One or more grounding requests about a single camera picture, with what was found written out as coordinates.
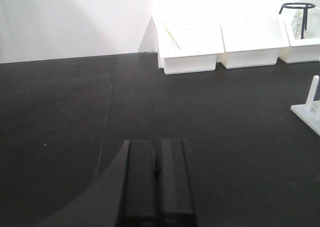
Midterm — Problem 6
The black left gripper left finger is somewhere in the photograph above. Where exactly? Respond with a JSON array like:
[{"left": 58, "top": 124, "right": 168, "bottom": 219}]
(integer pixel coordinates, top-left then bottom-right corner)
[{"left": 117, "top": 140, "right": 157, "bottom": 227}]

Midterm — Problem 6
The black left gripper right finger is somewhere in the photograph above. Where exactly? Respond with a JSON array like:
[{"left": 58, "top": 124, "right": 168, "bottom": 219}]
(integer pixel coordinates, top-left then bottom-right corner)
[{"left": 159, "top": 138, "right": 196, "bottom": 227}]

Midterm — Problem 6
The white test tube rack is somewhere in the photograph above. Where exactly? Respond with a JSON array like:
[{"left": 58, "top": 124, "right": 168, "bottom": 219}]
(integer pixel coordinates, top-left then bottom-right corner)
[{"left": 290, "top": 75, "right": 320, "bottom": 135}]

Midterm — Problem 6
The white left storage bin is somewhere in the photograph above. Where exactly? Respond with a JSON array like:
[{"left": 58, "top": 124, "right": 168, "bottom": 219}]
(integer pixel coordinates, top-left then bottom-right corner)
[{"left": 152, "top": 14, "right": 225, "bottom": 75}]

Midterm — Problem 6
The white storage bin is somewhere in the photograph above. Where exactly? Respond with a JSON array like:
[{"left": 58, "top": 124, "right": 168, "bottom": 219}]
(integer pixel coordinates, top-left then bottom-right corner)
[
  {"left": 217, "top": 11, "right": 290, "bottom": 69},
  {"left": 152, "top": 14, "right": 225, "bottom": 75},
  {"left": 279, "top": 7, "right": 320, "bottom": 64}
]

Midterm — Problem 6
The white middle storage bin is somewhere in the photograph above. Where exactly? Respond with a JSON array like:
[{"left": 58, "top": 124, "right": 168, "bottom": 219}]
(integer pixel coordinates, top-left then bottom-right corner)
[{"left": 217, "top": 11, "right": 290, "bottom": 69}]

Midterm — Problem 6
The white right storage bin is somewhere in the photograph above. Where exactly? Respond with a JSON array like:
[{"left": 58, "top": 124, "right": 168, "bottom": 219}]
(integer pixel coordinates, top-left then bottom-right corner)
[{"left": 279, "top": 7, "right": 320, "bottom": 64}]

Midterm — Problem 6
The clear glass flask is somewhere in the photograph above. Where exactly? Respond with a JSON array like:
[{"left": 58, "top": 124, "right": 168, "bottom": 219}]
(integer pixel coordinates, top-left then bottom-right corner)
[{"left": 291, "top": 9, "right": 303, "bottom": 40}]

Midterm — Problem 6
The black metal tripod stand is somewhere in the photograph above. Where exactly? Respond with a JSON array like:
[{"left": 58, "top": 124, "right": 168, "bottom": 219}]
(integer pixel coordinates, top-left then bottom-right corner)
[{"left": 279, "top": 2, "right": 316, "bottom": 39}]

